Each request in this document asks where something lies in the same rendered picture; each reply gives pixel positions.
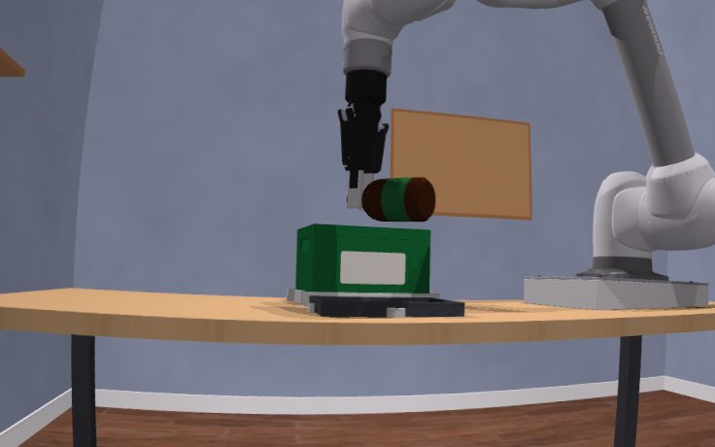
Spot green divided crate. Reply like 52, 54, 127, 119
295, 223, 430, 293

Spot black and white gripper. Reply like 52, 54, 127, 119
338, 69, 389, 210

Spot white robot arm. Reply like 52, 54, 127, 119
342, 0, 715, 281

